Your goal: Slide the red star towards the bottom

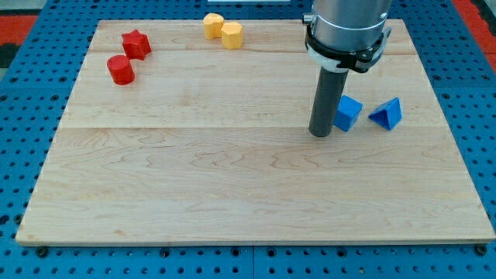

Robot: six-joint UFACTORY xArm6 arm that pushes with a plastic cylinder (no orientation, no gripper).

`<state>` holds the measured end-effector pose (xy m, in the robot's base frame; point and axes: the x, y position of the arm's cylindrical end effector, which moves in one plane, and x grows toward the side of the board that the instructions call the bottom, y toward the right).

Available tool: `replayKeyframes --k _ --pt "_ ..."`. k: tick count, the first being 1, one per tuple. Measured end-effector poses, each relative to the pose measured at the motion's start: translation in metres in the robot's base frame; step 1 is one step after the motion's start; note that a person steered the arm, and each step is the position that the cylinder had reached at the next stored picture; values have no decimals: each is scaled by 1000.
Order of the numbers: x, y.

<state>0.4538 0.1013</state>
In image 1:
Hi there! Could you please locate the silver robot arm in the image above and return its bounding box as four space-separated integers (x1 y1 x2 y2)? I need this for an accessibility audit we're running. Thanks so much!
302 0 391 52

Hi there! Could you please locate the red star block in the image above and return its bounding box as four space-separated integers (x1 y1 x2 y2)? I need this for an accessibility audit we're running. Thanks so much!
122 29 151 60

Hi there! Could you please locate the light wooden board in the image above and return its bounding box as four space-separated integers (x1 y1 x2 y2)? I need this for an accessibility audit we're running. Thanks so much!
16 19 495 246

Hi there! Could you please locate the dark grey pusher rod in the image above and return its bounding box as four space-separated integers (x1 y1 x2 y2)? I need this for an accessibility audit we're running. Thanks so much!
308 67 348 137

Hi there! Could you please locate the blue cube block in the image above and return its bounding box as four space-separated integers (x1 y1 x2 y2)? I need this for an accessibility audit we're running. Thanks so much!
333 95 363 132

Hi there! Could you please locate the yellow hexagon block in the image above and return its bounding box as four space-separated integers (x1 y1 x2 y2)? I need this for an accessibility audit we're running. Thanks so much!
221 22 243 50

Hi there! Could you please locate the yellow heart block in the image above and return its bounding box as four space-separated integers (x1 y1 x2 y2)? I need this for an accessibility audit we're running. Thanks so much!
203 13 225 40

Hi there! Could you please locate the blue triangular prism block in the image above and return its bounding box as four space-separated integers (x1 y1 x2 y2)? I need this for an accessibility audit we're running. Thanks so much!
368 98 402 130

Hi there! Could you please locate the red cylinder block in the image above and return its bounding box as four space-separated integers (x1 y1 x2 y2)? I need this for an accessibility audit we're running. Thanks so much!
107 55 135 85

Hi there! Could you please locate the black and white clamp ring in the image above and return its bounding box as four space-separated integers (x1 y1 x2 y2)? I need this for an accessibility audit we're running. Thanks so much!
304 25 392 74

